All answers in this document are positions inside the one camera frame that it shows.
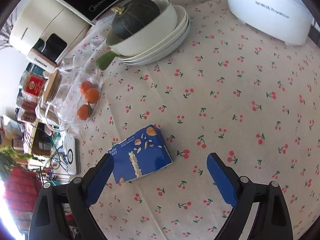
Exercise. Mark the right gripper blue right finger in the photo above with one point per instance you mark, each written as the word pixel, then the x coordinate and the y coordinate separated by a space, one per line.
pixel 236 191

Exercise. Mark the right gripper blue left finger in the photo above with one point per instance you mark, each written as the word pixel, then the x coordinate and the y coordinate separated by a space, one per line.
pixel 84 192

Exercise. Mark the dark blue biscuit box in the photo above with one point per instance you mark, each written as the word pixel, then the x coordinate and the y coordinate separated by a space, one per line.
pixel 140 154

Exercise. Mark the orange tangerine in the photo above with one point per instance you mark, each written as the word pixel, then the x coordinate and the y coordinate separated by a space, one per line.
pixel 84 112
pixel 84 86
pixel 92 95

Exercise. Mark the spice glass jar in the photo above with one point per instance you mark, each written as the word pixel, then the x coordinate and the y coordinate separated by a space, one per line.
pixel 26 112

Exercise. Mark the cherry pattern tablecloth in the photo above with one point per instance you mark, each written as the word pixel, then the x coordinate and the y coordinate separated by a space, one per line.
pixel 228 89

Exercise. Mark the red label glass jar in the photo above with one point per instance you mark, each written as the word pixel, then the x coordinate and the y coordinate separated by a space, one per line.
pixel 32 84

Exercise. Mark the stacked white plates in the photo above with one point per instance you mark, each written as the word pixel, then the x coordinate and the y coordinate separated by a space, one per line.
pixel 165 47

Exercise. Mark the dark green pumpkin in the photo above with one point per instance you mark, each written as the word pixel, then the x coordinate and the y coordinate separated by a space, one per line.
pixel 133 16

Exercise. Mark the white oval bowl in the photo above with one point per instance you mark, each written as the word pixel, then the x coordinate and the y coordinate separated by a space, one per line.
pixel 149 36

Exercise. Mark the white electric cooking pot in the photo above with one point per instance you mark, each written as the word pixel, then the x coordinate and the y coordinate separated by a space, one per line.
pixel 287 20

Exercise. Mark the white wireless charger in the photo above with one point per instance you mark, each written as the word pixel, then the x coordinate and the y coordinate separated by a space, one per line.
pixel 72 153

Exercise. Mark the black wire basket rack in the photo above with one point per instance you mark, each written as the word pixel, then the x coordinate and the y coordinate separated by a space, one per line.
pixel 50 161

